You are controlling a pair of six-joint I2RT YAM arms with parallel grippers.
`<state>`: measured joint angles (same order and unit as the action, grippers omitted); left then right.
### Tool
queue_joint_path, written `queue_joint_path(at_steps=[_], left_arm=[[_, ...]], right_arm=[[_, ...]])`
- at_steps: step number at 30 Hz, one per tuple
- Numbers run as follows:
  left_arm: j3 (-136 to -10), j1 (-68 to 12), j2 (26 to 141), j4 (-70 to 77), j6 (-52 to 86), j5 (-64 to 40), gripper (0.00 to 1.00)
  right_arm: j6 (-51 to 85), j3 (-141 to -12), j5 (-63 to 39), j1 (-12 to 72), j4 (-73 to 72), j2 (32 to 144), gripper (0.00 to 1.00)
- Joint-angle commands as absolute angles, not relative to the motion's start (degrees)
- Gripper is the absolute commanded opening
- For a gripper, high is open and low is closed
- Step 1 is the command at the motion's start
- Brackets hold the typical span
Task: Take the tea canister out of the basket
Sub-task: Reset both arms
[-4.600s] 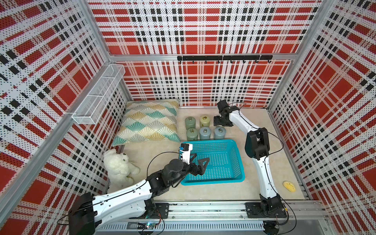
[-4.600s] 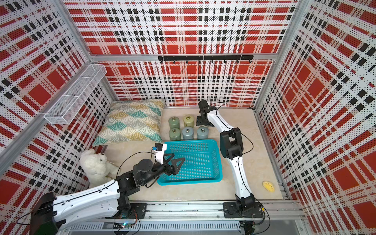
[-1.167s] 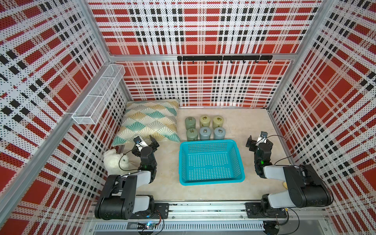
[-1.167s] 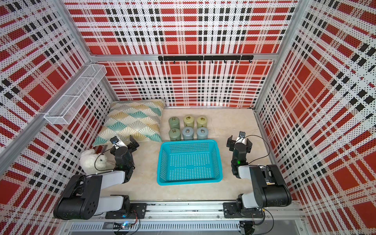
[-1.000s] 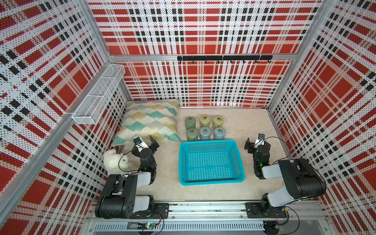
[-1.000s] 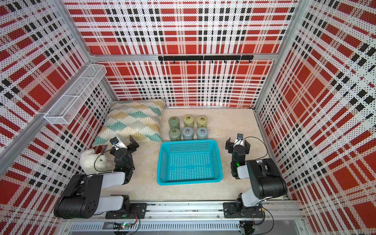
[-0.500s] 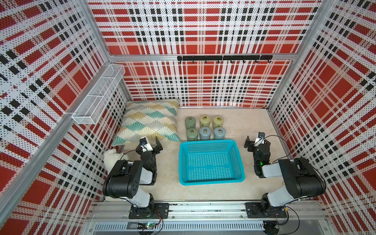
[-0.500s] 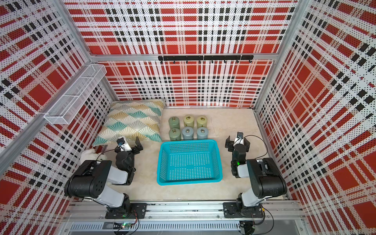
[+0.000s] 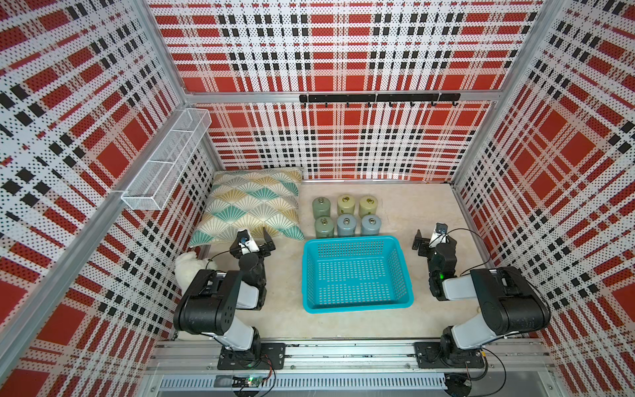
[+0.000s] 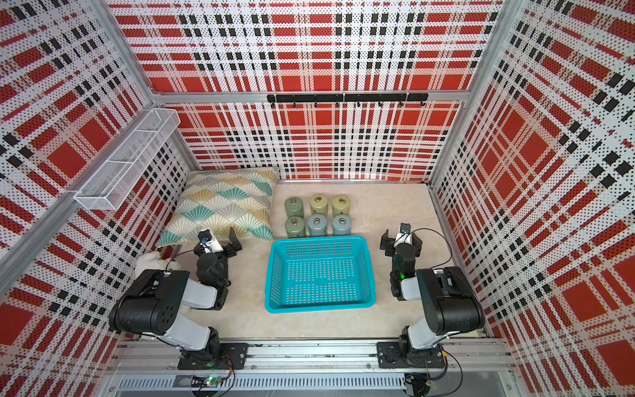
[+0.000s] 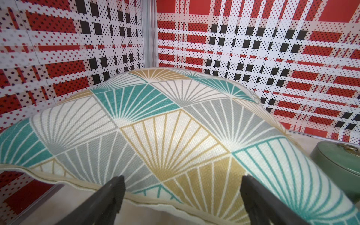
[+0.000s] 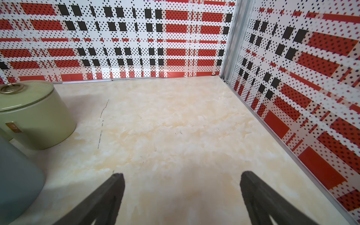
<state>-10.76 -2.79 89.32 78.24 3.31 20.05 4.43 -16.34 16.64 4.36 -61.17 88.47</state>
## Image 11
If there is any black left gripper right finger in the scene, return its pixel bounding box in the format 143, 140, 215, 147
240, 175, 308, 225

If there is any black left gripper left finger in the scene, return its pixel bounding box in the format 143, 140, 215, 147
57, 176, 126, 225

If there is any geometric fan pattern pillow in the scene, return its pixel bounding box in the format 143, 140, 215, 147
1, 68, 360, 225

